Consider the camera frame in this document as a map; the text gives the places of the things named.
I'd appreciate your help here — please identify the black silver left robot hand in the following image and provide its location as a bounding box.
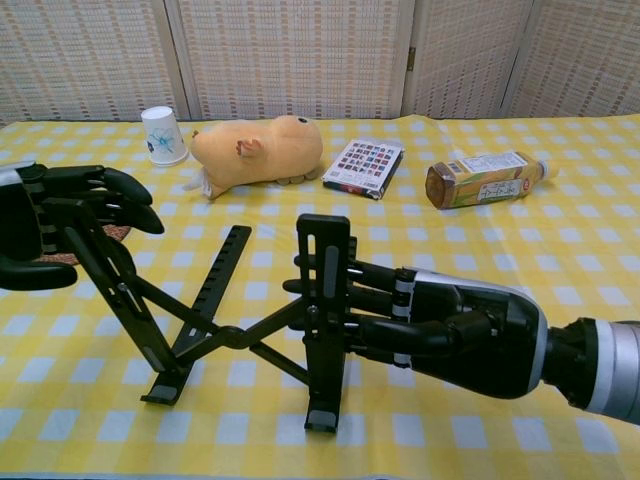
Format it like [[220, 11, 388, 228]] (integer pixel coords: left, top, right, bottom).
[[0, 160, 166, 292]]

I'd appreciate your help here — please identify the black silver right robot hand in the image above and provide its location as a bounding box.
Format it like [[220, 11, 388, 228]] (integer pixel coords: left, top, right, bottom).
[[282, 237, 551, 401]]

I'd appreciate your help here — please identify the black folding laptop stand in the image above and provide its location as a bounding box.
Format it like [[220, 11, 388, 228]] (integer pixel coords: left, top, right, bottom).
[[43, 196, 359, 434]]

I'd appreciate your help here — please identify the yellow white checked tablecloth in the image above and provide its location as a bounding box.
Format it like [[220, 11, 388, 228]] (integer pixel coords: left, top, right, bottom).
[[0, 113, 640, 480]]

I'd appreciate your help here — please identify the round brown woven coaster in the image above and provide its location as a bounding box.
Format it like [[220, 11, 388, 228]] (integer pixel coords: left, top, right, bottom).
[[34, 223, 134, 267]]

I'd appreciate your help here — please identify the yellow label tea bottle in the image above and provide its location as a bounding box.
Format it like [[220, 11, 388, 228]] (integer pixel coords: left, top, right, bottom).
[[425, 151, 560, 211]]

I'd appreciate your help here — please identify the white paper cup blue flower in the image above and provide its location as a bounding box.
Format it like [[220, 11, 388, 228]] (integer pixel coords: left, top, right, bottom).
[[140, 106, 190, 167]]

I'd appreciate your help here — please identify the card box with colourful squares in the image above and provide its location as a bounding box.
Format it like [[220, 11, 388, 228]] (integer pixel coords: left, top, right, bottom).
[[321, 140, 405, 201]]

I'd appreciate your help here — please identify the orange plush animal toy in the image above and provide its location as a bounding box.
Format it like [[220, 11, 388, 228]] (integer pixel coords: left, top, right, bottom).
[[182, 114, 324, 201]]

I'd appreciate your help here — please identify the woven folding screen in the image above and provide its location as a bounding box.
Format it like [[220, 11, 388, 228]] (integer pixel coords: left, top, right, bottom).
[[0, 0, 640, 126]]

